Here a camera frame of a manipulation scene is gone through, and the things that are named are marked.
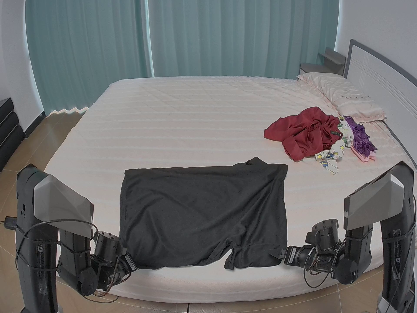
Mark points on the small black box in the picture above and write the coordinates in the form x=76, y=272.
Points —
x=9, y=223

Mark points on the white printed garment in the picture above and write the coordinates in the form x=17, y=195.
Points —
x=332, y=155

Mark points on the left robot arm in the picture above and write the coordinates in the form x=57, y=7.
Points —
x=55, y=200

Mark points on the pale pink pillow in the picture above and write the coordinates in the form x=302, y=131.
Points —
x=345, y=96

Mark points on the bed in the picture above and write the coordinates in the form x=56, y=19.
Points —
x=195, y=126

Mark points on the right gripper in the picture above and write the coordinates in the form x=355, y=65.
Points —
x=298, y=256

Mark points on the blue-green curtain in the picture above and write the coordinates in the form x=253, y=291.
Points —
x=88, y=44
x=244, y=28

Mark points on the purple garment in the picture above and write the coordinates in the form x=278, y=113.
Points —
x=361, y=139

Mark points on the pink garment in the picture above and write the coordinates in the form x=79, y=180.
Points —
x=366, y=157

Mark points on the black chest of drawers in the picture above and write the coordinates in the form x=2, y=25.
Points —
x=9, y=129

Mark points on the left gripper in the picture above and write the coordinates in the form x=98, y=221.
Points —
x=125, y=267

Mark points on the black T-shirt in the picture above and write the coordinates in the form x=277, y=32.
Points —
x=202, y=214

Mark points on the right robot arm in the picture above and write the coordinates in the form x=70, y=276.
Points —
x=374, y=200

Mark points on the dark red garment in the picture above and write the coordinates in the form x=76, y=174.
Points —
x=299, y=132

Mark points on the grey bedside table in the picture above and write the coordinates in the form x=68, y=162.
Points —
x=321, y=65

